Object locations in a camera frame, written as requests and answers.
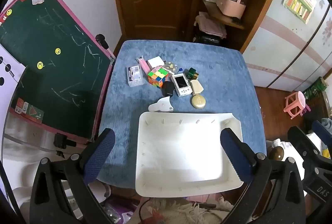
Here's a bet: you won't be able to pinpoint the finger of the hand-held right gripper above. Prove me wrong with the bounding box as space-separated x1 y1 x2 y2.
287 126 326 163
311 120 332 144

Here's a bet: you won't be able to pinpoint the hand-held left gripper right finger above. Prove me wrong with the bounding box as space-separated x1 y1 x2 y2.
220 127 305 224

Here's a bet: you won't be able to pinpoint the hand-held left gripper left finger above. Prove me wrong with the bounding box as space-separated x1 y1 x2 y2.
30 128 116 224

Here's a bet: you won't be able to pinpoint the white plastic tray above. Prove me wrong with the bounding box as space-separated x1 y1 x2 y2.
135 111 244 198

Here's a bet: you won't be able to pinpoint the white handheld game console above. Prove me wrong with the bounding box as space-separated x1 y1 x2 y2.
171 73 194 97

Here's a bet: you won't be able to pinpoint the multicolour puzzle cube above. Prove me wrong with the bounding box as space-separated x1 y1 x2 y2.
147 65 170 88

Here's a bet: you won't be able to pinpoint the pink plastic stool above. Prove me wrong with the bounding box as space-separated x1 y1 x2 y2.
284 91 311 119

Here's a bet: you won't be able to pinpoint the black easel clamp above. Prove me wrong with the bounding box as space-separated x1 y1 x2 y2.
53 133 77 150

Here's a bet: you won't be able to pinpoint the green patterned box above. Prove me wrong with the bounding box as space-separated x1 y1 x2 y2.
303 77 328 100

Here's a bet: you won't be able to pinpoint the gold round compact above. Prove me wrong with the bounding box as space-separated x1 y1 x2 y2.
191 95 206 109

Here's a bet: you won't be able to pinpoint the white fringed rug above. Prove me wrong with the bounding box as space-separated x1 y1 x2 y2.
141 197 234 224

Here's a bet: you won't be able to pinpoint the watermelon picture card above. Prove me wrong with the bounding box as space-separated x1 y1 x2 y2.
26 104 45 124

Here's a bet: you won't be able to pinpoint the blue fluffy blanket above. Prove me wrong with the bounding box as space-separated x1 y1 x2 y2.
98 40 267 189

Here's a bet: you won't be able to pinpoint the beige plastic case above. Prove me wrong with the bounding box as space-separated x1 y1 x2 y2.
189 79 204 96

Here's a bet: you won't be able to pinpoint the white plastic dispenser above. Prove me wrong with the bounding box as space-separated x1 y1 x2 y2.
148 97 174 113

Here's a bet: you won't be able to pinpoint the white wardrobe pink stripes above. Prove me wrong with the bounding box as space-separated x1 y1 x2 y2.
241 0 332 93

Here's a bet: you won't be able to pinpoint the clear labelled plastic box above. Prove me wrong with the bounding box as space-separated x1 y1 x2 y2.
126 65 146 88

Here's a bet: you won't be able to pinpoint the green and gold bottle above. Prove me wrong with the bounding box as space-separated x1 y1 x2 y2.
187 67 199 81

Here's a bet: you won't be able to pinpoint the pink tube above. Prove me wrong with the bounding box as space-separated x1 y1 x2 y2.
136 57 151 71

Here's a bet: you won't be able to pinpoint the clear box yellow stickers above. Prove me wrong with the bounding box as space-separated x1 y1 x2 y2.
163 61 180 75

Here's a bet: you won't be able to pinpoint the white square box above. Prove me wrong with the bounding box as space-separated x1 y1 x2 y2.
147 56 165 68

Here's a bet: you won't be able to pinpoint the black easel knob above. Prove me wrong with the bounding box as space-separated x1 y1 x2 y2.
95 34 110 49

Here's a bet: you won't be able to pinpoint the black bag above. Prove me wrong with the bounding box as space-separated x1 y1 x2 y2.
193 30 221 45

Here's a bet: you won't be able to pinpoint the white board black dots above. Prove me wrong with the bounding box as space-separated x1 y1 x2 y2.
0 45 27 84

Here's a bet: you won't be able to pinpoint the folded pink cloth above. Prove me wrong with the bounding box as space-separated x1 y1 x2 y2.
194 12 228 38

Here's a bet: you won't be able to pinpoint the brown wooden shelf unit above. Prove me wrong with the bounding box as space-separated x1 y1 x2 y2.
190 0 289 54

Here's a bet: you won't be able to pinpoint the green chalkboard pink frame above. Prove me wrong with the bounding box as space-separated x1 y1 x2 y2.
0 0 116 144

